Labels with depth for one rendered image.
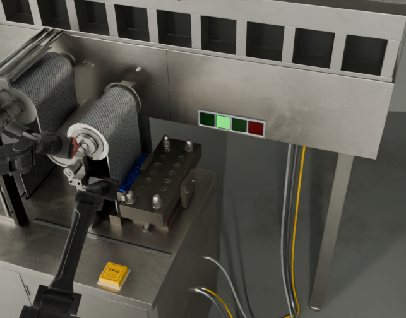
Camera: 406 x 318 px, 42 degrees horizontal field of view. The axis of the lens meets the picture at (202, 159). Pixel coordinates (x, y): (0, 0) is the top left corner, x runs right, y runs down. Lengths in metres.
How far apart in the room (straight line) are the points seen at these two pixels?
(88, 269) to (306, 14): 1.07
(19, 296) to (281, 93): 1.21
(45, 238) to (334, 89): 1.11
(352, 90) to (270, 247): 1.51
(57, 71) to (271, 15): 0.75
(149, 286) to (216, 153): 2.01
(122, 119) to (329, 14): 0.75
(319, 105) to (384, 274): 1.47
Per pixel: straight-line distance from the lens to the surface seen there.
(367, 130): 1.81
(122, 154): 1.86
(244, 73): 1.78
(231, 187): 3.38
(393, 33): 1.64
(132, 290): 1.75
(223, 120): 1.90
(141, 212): 1.81
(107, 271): 1.78
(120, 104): 1.83
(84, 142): 1.73
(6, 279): 2.09
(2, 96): 1.86
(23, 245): 1.97
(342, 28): 1.65
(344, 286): 2.94
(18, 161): 1.48
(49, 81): 1.86
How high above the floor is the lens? 2.30
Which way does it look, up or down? 40 degrees down
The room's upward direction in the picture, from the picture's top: 1 degrees counter-clockwise
